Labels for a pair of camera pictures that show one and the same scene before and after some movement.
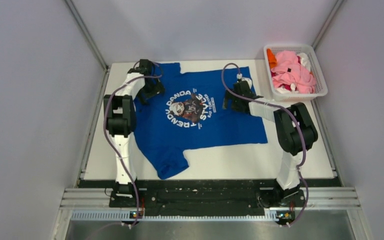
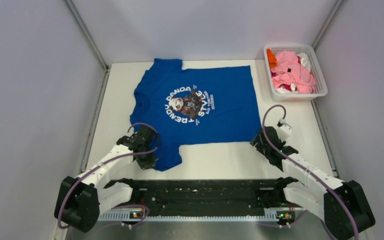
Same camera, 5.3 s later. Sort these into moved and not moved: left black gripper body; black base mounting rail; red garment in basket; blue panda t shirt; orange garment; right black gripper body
Moved: left black gripper body; right black gripper body
Not moved: orange garment; red garment in basket; blue panda t shirt; black base mounting rail
